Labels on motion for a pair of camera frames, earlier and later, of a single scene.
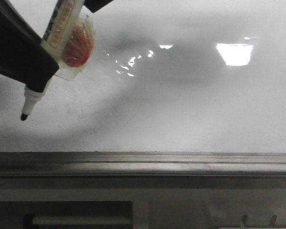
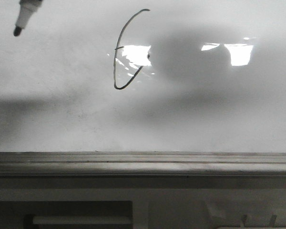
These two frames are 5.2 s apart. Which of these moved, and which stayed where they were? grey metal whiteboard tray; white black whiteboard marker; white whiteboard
Moved: white black whiteboard marker
Stayed: white whiteboard; grey metal whiteboard tray
